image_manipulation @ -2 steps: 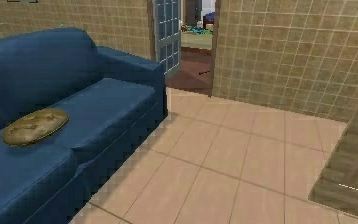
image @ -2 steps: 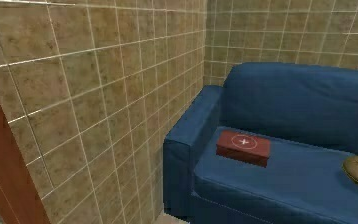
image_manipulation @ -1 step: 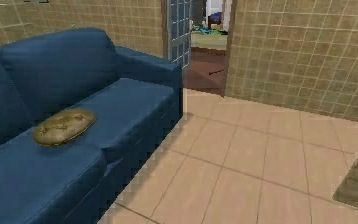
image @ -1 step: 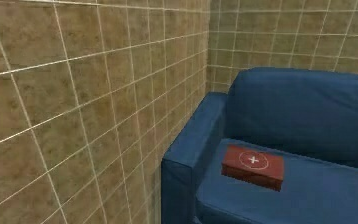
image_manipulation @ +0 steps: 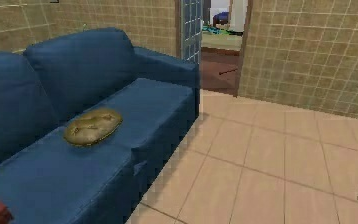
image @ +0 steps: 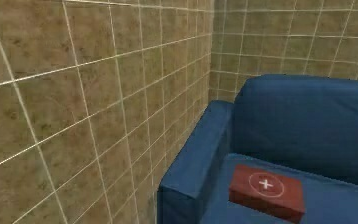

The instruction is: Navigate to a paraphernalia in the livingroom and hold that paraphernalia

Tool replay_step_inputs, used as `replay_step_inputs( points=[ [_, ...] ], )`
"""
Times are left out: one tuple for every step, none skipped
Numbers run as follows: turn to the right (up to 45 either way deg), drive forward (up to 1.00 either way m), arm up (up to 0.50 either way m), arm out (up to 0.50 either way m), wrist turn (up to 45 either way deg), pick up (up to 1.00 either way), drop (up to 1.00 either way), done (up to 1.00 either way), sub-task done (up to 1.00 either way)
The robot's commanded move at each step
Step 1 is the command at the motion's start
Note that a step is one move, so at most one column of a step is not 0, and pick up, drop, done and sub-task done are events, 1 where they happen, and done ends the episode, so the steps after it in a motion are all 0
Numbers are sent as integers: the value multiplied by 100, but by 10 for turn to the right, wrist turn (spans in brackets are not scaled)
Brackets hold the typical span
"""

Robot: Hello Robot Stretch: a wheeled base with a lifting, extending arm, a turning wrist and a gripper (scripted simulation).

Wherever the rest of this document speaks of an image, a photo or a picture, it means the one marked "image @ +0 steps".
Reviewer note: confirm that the red first aid box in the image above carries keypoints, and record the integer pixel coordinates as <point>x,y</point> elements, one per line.
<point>265,191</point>

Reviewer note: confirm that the blue sofa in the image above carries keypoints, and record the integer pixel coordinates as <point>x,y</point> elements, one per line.
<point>297,120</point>

